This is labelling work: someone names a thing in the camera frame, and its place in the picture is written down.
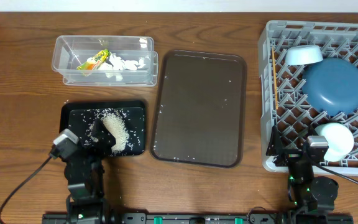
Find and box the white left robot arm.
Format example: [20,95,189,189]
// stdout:
[50,119,117,223]

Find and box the white tissue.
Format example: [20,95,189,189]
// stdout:
[98,52,145,78]

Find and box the wooden chopstick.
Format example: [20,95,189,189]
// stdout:
[272,46,279,110]

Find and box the green orange snack wrapper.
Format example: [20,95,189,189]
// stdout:
[76,49,110,70]

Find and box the clear plastic waste bin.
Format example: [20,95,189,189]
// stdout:
[52,35,158,86]

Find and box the pile of white rice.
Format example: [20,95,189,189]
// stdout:
[84,108,142,154]

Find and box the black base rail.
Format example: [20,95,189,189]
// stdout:
[41,213,354,224]

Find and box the black waste tray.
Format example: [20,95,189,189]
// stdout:
[60,100,146,157]

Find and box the dark blue plate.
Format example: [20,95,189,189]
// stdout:
[301,58,358,116]

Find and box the grey plastic dishwasher rack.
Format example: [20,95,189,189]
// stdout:
[258,20,358,176]

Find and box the mint green bowl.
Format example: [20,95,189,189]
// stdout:
[315,123,354,162]

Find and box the dark brown serving tray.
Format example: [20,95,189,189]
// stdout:
[150,50,247,169]

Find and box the light blue small bowl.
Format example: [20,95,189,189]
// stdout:
[285,45,323,65]

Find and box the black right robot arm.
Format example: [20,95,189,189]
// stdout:
[266,126,354,224]

